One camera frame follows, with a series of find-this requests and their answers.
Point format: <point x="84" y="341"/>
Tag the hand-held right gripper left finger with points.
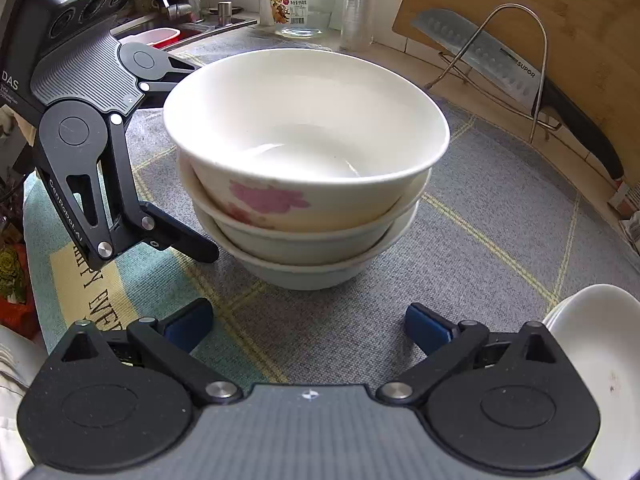
<point x="187" y="327"/>

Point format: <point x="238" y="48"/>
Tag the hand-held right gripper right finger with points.
<point x="425" y="329"/>

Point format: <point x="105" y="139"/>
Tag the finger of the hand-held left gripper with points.
<point x="177" y="67"/>
<point x="190" y="247"/>

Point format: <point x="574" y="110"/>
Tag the white pink flower bowl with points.
<point x="300" y="247"/>
<point x="310" y="110"/>

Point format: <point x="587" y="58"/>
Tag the plain white bowl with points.
<point x="305" y="280"/>

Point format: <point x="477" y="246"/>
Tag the white fruit print plate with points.
<point x="600" y="350"/>

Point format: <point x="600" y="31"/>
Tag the red sink basin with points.
<point x="160" y="35"/>

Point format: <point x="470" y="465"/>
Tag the small metal sink knob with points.
<point x="225" y="12"/>

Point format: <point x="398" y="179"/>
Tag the grey teal checked cloth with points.
<point x="450" y="260"/>

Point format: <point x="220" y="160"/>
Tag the red and green bag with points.
<point x="15" y="280"/>

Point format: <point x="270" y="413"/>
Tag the person's light clothing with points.
<point x="15" y="400"/>

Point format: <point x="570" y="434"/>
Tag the stack of clear plastic cups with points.
<point x="360" y="10"/>

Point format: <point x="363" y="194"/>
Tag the orange white food bag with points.
<point x="625" y="200"/>

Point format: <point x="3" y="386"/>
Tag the bamboo cutting board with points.
<point x="590" y="35"/>

